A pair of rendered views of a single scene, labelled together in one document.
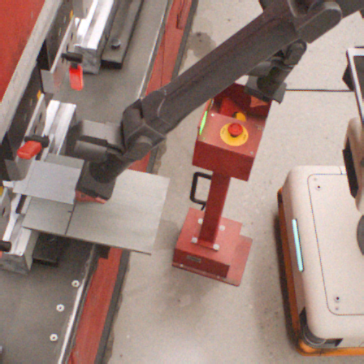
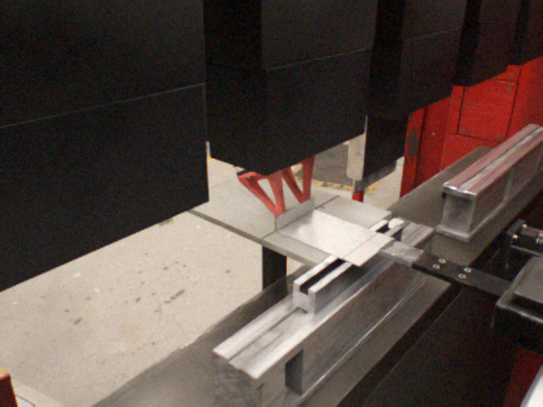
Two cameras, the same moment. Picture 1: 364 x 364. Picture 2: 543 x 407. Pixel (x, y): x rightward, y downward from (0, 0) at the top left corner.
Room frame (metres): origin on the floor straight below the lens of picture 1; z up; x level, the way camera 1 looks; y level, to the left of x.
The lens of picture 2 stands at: (1.23, 0.54, 1.32)
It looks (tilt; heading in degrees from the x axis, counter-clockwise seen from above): 25 degrees down; 216
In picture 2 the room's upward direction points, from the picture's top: straight up
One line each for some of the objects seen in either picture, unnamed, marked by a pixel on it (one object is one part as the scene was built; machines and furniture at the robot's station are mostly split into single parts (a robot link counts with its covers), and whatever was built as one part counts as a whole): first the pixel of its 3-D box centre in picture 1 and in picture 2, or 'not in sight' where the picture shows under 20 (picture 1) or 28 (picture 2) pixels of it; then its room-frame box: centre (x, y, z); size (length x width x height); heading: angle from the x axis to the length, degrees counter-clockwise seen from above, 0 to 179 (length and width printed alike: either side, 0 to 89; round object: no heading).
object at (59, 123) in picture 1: (39, 184); (341, 308); (0.75, 0.30, 0.92); 0.39 x 0.06 x 0.10; 175
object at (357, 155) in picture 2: not in sight; (378, 145); (0.70, 0.31, 1.13); 0.10 x 0.02 x 0.10; 175
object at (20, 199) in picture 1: (33, 175); (352, 262); (0.73, 0.30, 0.98); 0.20 x 0.03 x 0.03; 175
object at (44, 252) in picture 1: (64, 202); not in sight; (0.73, 0.25, 0.89); 0.30 x 0.05 x 0.03; 175
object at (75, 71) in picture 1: (72, 71); not in sight; (0.85, 0.23, 1.20); 0.04 x 0.02 x 0.10; 85
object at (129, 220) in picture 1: (97, 202); (280, 209); (0.68, 0.16, 1.00); 0.26 x 0.18 x 0.01; 85
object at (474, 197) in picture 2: not in sight; (503, 173); (0.15, 0.35, 0.92); 0.50 x 0.06 x 0.10; 175
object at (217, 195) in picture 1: (217, 195); not in sight; (1.11, -0.12, 0.39); 0.05 x 0.05 x 0.54; 79
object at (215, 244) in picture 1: (208, 234); not in sight; (1.11, -0.12, 0.13); 0.10 x 0.10 x 0.01; 79
